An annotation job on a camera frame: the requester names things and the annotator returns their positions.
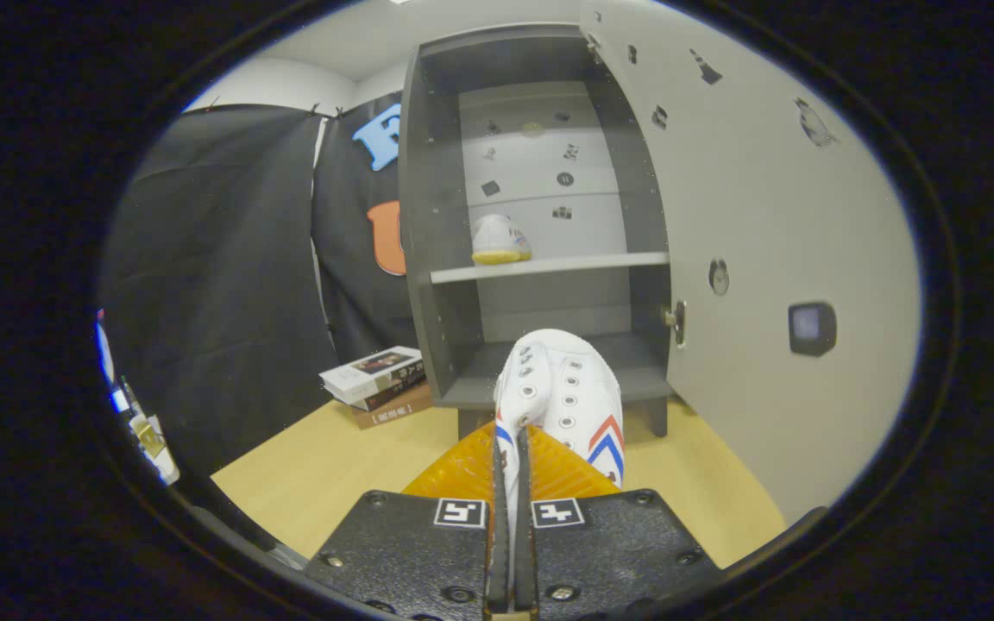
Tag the grey shoe cabinet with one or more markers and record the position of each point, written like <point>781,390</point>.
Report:
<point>437,216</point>

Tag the brown cover book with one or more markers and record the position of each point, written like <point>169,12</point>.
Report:
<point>398,412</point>

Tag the white cover book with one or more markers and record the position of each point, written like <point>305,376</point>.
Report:
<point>368,373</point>

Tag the black backdrop cloth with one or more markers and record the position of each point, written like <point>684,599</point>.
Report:
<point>221,285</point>

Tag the dark cover book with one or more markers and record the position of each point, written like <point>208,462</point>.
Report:
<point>398,392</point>

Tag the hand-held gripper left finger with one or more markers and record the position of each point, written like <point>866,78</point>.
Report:
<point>500,552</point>

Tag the white shoe with yellow sole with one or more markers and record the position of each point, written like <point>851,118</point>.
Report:
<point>500,240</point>

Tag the grey shoe cabinet door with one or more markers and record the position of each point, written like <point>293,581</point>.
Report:
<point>764,216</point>

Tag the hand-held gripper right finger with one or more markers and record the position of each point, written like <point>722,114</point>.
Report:
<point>525,552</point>

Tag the white shoe with striped side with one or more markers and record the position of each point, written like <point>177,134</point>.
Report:
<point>562,388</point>

